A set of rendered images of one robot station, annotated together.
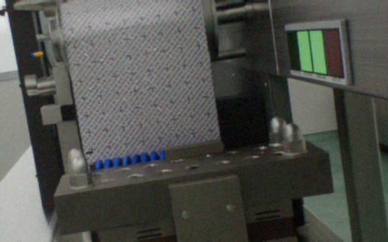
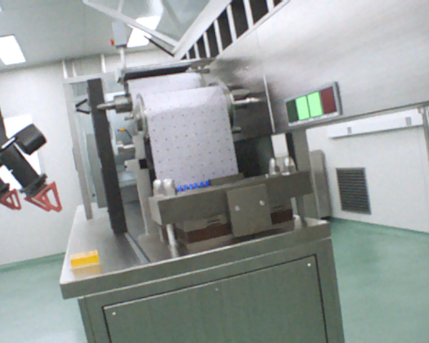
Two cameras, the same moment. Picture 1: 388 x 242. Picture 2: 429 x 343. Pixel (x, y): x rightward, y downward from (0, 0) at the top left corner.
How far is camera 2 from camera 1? 31 cm
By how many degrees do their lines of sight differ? 15
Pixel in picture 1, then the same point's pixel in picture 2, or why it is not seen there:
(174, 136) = (212, 173)
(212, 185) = (251, 189)
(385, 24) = (366, 74)
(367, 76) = (353, 106)
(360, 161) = not seen: hidden behind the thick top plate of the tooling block
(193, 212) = (241, 207)
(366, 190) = (310, 207)
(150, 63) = (197, 129)
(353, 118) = (301, 167)
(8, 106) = (33, 208)
